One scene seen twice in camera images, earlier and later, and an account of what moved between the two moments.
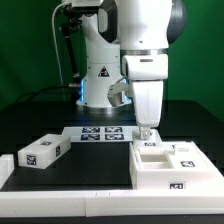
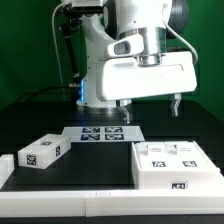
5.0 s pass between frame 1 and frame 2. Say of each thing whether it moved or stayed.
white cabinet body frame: stayed
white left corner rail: stayed
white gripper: moved
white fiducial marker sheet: stayed
